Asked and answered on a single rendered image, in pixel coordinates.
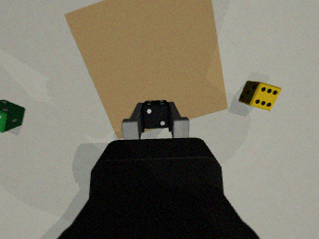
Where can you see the green die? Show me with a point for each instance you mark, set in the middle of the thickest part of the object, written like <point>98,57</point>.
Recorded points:
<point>11,115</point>

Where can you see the black die with white pips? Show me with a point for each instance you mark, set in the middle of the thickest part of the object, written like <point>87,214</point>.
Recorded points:
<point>156,114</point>

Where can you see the yellow die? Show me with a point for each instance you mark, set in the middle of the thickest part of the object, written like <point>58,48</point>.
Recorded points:
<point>259,94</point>

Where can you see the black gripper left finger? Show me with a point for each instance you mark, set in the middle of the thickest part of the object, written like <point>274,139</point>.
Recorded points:
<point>133,127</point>

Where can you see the tan square mat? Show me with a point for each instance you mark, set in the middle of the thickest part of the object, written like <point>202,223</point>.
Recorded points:
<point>143,50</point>

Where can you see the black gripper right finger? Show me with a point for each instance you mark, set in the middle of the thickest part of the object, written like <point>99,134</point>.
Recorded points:
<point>179,126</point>

